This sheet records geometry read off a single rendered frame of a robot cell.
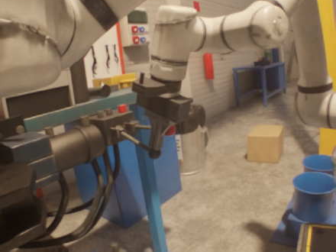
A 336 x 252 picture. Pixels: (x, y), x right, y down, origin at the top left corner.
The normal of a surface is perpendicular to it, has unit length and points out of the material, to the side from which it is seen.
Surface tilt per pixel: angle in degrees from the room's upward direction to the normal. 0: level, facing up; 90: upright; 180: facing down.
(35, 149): 90
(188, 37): 109
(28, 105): 90
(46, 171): 90
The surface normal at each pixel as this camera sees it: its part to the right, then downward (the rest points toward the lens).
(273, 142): -0.52, 0.24
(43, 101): 0.78, 0.04
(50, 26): 0.98, -0.10
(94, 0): 0.41, 0.44
